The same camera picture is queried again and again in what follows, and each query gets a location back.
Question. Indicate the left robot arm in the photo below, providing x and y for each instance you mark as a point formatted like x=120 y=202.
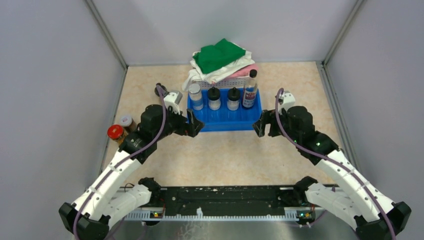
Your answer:
x=92 y=215

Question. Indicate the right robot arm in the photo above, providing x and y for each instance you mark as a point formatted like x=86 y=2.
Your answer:
x=370 y=213

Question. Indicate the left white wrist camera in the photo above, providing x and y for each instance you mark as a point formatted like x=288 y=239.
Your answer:
x=172 y=100

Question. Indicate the black-capped squeeze bottle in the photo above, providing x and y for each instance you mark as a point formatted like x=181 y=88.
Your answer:
x=233 y=99
x=214 y=98

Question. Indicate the white folded cloth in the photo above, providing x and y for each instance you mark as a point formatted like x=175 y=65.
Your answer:
x=195 y=74

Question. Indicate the silver-lidded clear shaker bottle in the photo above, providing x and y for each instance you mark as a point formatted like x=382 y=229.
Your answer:
x=196 y=97

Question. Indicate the red-lidded jar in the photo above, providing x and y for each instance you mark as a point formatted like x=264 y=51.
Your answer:
x=116 y=133

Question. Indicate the tall dark sauce bottle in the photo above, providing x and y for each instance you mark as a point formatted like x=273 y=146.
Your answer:
x=250 y=88

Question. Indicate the white-lidded brown spice jar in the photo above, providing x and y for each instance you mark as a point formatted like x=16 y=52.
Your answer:
x=128 y=123

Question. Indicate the pink folded cloth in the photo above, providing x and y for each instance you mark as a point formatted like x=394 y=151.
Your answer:
x=243 y=72

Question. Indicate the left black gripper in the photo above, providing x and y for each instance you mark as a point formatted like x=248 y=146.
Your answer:
x=191 y=128

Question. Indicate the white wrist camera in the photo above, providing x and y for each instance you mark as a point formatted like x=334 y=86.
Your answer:
x=172 y=100
x=286 y=100

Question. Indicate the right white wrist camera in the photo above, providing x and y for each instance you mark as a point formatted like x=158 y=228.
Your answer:
x=286 y=100

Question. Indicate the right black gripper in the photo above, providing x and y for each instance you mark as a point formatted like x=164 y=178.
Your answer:
x=267 y=116

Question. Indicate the small black cap bottle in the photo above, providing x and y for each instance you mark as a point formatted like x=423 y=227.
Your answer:
x=160 y=90

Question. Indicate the green folded cloth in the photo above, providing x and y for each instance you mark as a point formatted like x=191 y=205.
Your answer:
x=213 y=57

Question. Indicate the blue plastic divided tray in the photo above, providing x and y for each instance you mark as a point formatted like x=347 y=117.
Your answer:
x=224 y=119

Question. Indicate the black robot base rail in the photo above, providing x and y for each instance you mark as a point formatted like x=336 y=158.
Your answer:
x=227 y=203

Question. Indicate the white plastic basket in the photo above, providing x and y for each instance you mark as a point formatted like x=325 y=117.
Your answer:
x=228 y=83

